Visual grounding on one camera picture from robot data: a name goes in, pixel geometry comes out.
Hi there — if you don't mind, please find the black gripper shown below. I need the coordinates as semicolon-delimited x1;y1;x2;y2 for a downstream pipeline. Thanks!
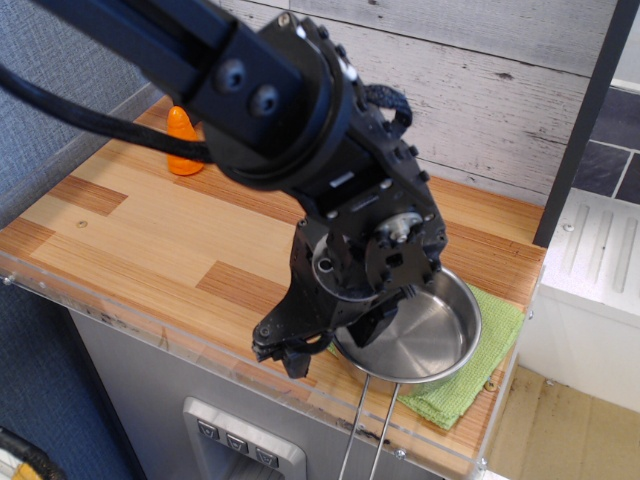
252;219;415;379

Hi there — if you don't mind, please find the steel pot with wire handle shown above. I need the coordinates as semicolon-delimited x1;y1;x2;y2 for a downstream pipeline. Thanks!
334;268;482;479

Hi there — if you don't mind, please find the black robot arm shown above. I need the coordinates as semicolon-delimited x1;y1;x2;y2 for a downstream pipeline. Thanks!
46;1;447;378

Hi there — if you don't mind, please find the green folded cloth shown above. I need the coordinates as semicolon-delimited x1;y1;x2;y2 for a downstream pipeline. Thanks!
324;283;525;430

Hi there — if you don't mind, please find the clear acrylic front edge guard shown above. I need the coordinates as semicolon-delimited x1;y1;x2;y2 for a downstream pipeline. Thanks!
0;249;489;476

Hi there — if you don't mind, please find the silver dispenser button panel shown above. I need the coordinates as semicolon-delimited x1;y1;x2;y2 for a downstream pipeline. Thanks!
183;397;308;479

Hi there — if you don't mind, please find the silver toy cabinet front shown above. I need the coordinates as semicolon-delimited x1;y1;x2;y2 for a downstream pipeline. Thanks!
67;307;474;480

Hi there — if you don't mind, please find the orange plastic toy carrot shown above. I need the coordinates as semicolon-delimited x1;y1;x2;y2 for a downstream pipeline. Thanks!
167;106;204;176

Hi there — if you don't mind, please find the white ribbed appliance top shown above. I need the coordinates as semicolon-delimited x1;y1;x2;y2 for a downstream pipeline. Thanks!
540;188;639;325

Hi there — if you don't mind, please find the yellow and black object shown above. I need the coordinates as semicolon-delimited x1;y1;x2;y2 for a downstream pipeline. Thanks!
1;427;67;480

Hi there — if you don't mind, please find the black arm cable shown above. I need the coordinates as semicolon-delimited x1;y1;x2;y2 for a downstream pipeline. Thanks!
0;62;216;165

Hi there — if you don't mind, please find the dark right shelf post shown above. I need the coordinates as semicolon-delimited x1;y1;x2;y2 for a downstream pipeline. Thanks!
533;0;639;248

